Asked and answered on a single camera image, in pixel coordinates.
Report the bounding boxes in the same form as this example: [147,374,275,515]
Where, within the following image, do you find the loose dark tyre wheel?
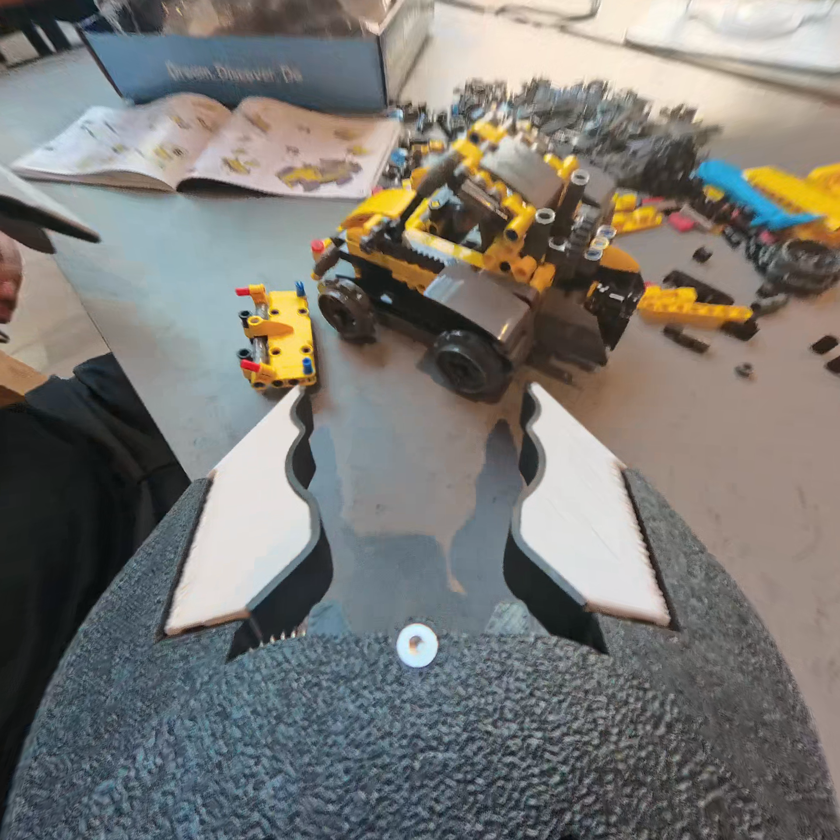
[761,238,840,295]

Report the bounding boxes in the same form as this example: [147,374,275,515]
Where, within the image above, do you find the yellow toy brick car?
[311,118,647,403]

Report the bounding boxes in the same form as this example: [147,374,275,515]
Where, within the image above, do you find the yellow brick subassembly blue pins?
[236,281,319,392]

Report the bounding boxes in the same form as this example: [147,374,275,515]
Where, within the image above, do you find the wooden beam with bolts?
[0,350,50,406]

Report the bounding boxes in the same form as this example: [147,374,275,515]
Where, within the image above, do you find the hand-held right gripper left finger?
[163,386,334,662]

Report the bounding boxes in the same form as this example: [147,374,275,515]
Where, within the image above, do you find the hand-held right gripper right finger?
[503,382,673,656]

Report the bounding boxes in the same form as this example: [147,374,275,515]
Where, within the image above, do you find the brick instruction booklet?
[10,92,403,200]

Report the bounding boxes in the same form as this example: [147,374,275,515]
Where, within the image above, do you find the person's left hand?
[0,233,25,324]

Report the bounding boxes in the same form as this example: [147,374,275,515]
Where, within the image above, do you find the cluster of yellow beams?
[742,163,840,249]

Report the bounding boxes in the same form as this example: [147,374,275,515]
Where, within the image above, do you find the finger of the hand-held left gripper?
[0,164,101,256]

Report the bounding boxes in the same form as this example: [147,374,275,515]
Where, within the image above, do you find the pile of dark small bricks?
[387,77,723,194]

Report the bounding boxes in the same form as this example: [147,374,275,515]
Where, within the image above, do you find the blue brick panel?
[694,159,828,232]

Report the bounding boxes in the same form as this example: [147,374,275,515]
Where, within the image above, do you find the yellow beam with black pins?
[635,283,757,339]

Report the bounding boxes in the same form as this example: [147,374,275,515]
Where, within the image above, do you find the person's dark clothed body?
[0,353,193,795]

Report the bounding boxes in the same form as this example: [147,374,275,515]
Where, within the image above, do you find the dark blue cardboard box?
[79,0,435,114]

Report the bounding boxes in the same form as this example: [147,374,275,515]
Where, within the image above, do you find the grey desk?
[0,0,840,710]

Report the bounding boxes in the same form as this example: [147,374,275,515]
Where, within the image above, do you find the clear plastic bag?
[157,0,395,37]

